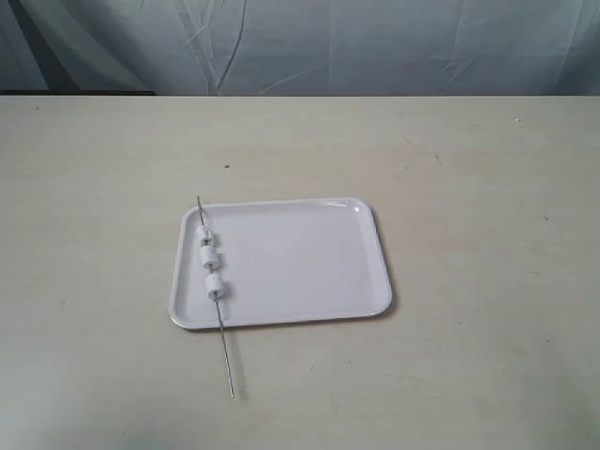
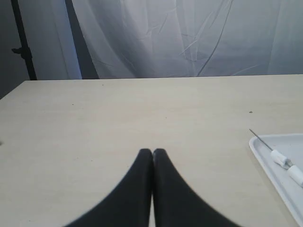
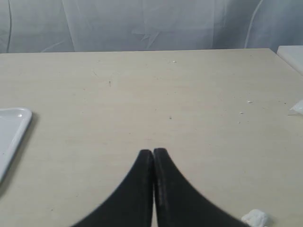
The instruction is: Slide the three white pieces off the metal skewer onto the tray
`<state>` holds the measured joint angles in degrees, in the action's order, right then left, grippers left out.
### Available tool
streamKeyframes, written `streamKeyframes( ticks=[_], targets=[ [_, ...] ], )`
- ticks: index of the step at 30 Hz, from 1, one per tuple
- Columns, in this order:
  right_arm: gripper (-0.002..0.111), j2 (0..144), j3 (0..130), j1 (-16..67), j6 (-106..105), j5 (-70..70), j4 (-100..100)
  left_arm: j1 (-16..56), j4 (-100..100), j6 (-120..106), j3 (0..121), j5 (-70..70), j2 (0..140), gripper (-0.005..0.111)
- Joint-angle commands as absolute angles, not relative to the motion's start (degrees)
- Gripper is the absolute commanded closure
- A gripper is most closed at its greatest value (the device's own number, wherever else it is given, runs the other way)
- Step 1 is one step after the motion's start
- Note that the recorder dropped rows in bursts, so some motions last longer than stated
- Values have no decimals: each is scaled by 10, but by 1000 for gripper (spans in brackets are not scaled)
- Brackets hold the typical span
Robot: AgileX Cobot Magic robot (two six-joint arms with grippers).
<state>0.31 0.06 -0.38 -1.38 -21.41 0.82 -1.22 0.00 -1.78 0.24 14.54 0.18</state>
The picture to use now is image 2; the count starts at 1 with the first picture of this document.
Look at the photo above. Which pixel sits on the white plastic tray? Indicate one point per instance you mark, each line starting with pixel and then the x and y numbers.
pixel 291 146

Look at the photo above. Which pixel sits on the white bead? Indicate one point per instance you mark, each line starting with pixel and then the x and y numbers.
pixel 296 174
pixel 280 159

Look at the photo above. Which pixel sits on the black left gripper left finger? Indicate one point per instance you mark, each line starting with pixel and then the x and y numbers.
pixel 129 203

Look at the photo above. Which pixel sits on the thin metal skewer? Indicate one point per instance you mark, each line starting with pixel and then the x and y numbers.
pixel 262 141

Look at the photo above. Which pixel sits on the white backdrop curtain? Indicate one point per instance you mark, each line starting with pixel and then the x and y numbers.
pixel 115 39

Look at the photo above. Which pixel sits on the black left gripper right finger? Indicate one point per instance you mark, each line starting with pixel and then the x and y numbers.
pixel 175 203

